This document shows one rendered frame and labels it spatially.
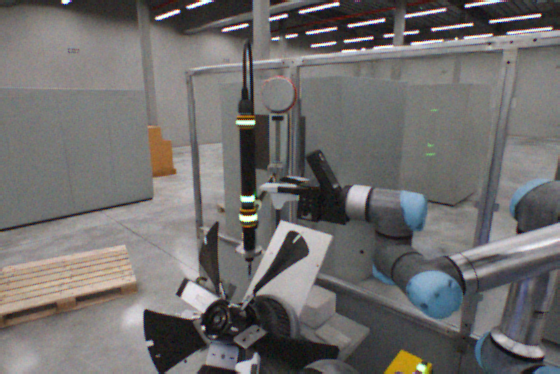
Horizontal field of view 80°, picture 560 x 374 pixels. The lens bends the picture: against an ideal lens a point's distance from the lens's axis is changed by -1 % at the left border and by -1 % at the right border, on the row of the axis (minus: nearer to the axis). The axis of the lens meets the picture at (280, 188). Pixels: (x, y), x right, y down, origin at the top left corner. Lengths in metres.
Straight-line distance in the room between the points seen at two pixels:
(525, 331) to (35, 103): 6.08
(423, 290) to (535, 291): 0.42
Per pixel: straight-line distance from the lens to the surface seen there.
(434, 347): 1.64
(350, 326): 1.69
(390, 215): 0.70
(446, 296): 0.62
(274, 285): 1.34
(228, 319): 1.07
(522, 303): 1.00
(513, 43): 1.31
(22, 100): 6.19
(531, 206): 0.93
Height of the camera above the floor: 1.85
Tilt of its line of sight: 15 degrees down
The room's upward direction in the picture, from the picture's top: straight up
